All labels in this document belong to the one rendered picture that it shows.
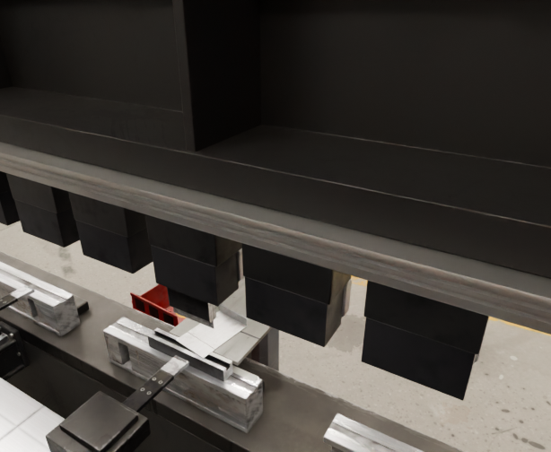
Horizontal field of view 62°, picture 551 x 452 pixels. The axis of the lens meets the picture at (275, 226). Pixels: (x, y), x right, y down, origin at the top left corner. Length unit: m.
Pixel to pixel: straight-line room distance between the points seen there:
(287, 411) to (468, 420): 1.39
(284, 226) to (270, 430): 0.67
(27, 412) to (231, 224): 0.67
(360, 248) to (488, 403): 2.10
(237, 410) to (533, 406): 1.75
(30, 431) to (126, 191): 0.57
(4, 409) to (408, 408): 1.70
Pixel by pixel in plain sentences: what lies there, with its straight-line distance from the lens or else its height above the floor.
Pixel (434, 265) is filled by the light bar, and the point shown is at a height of 1.48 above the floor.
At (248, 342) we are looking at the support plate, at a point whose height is 1.00.
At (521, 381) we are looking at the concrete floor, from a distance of 2.59.
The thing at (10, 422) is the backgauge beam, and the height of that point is 0.98.
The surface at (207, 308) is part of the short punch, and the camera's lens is 0.87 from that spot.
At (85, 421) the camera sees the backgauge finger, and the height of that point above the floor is 1.03.
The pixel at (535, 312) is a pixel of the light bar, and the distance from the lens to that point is 0.35.
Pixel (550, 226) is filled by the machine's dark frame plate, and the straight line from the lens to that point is 0.35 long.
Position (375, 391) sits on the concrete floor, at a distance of 2.32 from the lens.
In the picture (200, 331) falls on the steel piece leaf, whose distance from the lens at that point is 1.03.
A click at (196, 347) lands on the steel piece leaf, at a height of 1.00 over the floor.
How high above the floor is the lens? 1.65
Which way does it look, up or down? 27 degrees down
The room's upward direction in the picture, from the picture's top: straight up
